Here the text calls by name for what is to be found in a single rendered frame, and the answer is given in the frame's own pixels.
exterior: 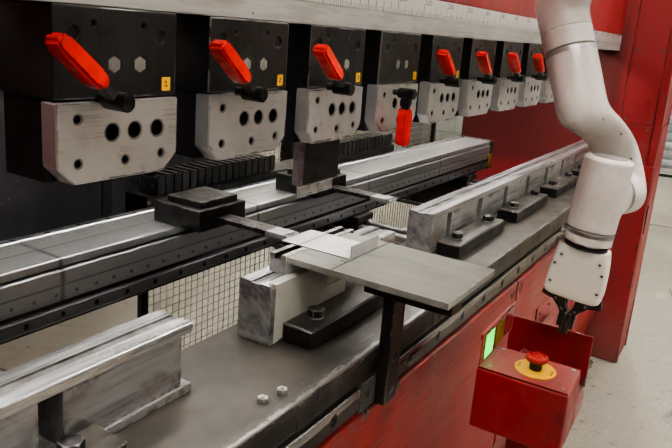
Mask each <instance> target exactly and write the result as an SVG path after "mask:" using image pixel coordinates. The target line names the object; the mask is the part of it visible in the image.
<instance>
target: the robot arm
mask: <svg viewBox="0 0 672 448"><path fill-rule="evenodd" d="M591 2H592V0H535V10H536V16H537V22H538V27H539V32H540V37H541V42H542V47H543V52H544V57H545V62H546V67H547V71H548V76H549V81H550V85H551V90H552V95H553V100H554V105H555V109H556V113H557V117H558V119H559V121H560V123H561V124H562V125H563V126H564V127H565V128H566V129H568V130H570V131H572V132H574V133H575V134H577V135H578V136H580V137H581V138H582V139H583V140H584V141H585V142H586V143H587V144H588V146H589V147H590V149H591V150H592V152H588V153H586V154H584V156H583V160H582V164H581V168H580V172H579V176H578V180H577V184H576V188H575V191H574V195H573V199H572V203H571V207H570V211H569V215H568V219H567V225H565V224H563V226H562V229H561V231H563V232H565V238H562V239H560V241H559V243H558V245H557V247H556V249H555V252H554V254H553V257H552V260H551V263H550V266H549V269H548V272H547V276H546V279H545V283H544V288H543V290H542V292H543V293H544V294H546V295H548V296H549V297H552V298H553V300H554V301H555V303H556V304H557V306H558V310H559V314H558V317H557V321H556V325H559V327H558V332H562V333H563V334H567V332H568V331H569V329H570V330H572V329H573V327H574V324H575V320H576V316H577V314H579V313H582V312H584V311H586V310H590V311H601V309H602V298H603V296H604V294H605V291H606V287H607V282H608V277H609V272H610V265H611V251H610V250H609V248H611V247H612V245H613V241H614V238H615V234H616V231H617V227H618V224H619V220H620V218H621V216H622V214H628V213H632V212H635V211H637V210H638V209H640V208H641V207H642V205H643V204H644V202H645V199H646V194H647V187H646V178H645V173H644V168H643V163H642V159H641V155H640V151H639V148H638V145H637V143H636V140H635V138H634V136H633V134H632V132H631V131H630V129H629V128H628V126H627V125H626V124H625V122H624V121H623V120H622V119H621V118H620V117H619V116H618V115H617V113H616V112H615V111H614V110H613V109H612V108H611V106H610V104H609V102H608V99H607V95H606V90H605V85H604V80H603V74H602V69H601V64H600V59H599V54H598V49H597V44H596V39H595V34H594V29H593V24H592V19H591V14H590V5H591ZM568 299H569V300H572V301H575V304H574V306H573V307H572V308H571V310H570V311H569V308H568ZM562 330H563V331H562Z"/></svg>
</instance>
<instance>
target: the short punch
mask: <svg viewBox="0 0 672 448"><path fill-rule="evenodd" d="M339 148H340V139H338V140H332V141H326V142H321V143H315V144H310V143H305V142H295V143H294V154H293V170H292V184H293V185H294V186H296V199H297V198H301V197H304V196H308V195H311V194H315V193H318V192H322V191H325V190H329V189H332V179H333V178H336V177H337V174H338V161H339Z"/></svg>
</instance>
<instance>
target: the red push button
mask: <svg viewBox="0 0 672 448"><path fill-rule="evenodd" d="M525 357H526V359H527V361H529V362H530V364H529V369H530V370H532V371H535V372H540V371H542V365H545V364H547V363H548V361H549V358H548V356H547V355H546V354H544V353H542V352H540V351H529V352H527V353H526V355H525Z"/></svg>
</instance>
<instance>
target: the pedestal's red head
mask: <svg viewBox="0 0 672 448"><path fill-rule="evenodd" d="M512 306H513V307H514V306H516V301H513V302H512V303H511V304H510V305H509V306H508V307H507V308H506V309H505V310H504V311H503V312H502V313H501V314H500V316H499V317H498V318H497V319H496V320H495V321H494V322H493V323H492V324H491V325H490V326H489V327H488V328H487V329H486V330H485V331H484V332H483V333H482V334H481V340H482V344H481V351H480V358H479V365H478V368H477V371H476V378H475V386H474V393H473V400H472V408H471V415H470V422H469V424H470V425H471V426H474V427H477V428H479V429H482V430H485V431H488V432H490V433H493V434H496V435H499V436H501V437H504V438H507V439H510V440H513V441H515V442H518V443H521V444H524V445H526V446H529V447H532V448H562V447H563V445H564V443H565V441H566V439H567V436H568V434H569V432H570V430H571V427H572V426H573V424H574V422H575V419H576V417H577V415H578V413H579V411H580V409H581V407H582V401H583V396H584V390H585V388H584V387H585V384H586V378H587V373H588V367H589V362H590V356H591V351H592V345H593V341H594V337H593V336H589V335H585V334H582V333H578V332H574V331H571V330H569V331H568V332H567V334H563V333H562V332H558V327H556V326H552V325H548V324H545V323H541V322H537V321H534V320H530V319H526V318H523V317H519V316H515V315H514V316H513V322H512V328H511V330H510V331H509V332H508V333H509V335H508V342H507V348H504V347H501V346H498V344H499V343H500V342H501V341H502V340H503V339H504V337H505V336H506V335H507V334H508V333H507V334H506V335H505V336H504V330H505V324H504V330H503V337H502V340H501V341H500V342H499V343H498V344H497V346H496V347H495V348H494V341H495V334H496V327H497V324H498V323H499V320H500V318H501V317H502V316H503V315H504V316H505V323H506V316H507V313H508V312H509V309H510V308H511V307H512ZM492 327H493V328H494V327H495V334H494V341H493V348H494V349H493V348H492V351H491V352H490V354H489V355H488V356H487V357H486V358H485V359H484V361H483V354H484V347H485V340H486V336H487V335H488V333H489V330H490V329H491V328H492ZM529 351H540V352H542V353H544V354H546V355H547V356H548V358H549V361H548V363H547V364H548V365H550V366H552V367H553V368H554V369H555V370H556V376H555V377H554V378H552V379H547V380H540V379H534V378H530V377H527V376H525V375H523V374H521V373H519V372H518V371H517V370H516V369H515V366H514V365H515V362H517V361H518V360H522V359H526V357H525V355H526V353H527V352H529Z"/></svg>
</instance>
